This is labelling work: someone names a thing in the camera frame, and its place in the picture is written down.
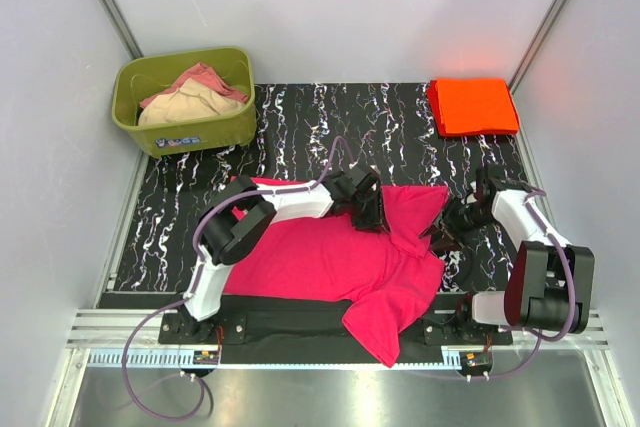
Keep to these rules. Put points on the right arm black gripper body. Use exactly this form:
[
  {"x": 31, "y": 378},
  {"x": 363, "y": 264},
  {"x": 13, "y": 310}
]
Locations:
[{"x": 460, "y": 218}]

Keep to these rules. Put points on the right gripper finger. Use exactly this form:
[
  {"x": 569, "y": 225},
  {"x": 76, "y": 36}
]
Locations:
[
  {"x": 442, "y": 243},
  {"x": 435, "y": 230}
]

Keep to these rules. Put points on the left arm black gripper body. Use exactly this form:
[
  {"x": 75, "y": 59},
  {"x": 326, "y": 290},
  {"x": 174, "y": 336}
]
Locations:
[{"x": 366, "y": 210}]

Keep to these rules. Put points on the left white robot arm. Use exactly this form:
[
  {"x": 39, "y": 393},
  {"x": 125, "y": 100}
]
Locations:
[{"x": 231, "y": 227}]

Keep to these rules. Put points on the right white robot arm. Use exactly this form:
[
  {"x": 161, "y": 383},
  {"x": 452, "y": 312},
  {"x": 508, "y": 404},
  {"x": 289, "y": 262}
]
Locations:
[{"x": 549, "y": 290}]

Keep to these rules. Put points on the folded orange t shirt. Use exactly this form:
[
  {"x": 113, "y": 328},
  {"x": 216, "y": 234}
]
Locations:
[{"x": 471, "y": 107}]

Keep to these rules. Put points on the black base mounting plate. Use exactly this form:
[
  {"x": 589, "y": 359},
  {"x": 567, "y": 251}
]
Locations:
[{"x": 256, "y": 330}]

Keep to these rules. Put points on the beige t shirt in bin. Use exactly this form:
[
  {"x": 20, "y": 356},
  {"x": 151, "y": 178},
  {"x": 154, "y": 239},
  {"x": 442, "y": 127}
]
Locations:
[{"x": 192, "y": 101}]

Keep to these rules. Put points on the dusty pink t shirt in bin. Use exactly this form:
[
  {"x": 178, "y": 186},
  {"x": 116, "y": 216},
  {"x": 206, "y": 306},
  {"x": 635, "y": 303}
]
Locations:
[{"x": 205, "y": 75}]

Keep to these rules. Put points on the olive green plastic bin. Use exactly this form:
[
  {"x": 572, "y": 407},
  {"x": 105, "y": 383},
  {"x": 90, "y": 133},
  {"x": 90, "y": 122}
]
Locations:
[{"x": 146, "y": 76}]

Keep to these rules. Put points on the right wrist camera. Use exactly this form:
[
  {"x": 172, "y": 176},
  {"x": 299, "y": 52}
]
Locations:
[{"x": 490, "y": 180}]

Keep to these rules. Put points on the aluminium rail frame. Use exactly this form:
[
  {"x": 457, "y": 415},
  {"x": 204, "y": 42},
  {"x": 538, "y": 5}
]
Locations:
[{"x": 117, "y": 338}]

